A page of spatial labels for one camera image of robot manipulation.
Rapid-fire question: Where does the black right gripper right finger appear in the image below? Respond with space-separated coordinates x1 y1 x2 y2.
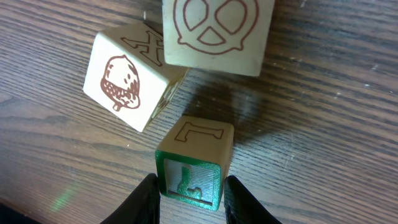
224 175 282 224

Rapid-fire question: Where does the green top block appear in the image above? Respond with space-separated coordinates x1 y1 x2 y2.
155 116 234 210

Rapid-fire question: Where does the acorn wooden block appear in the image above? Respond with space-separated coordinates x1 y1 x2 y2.
83 22 188 132

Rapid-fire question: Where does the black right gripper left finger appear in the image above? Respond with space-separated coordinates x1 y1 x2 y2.
101 173 160 224

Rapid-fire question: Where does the blue block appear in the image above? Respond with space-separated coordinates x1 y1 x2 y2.
162 0 275 77

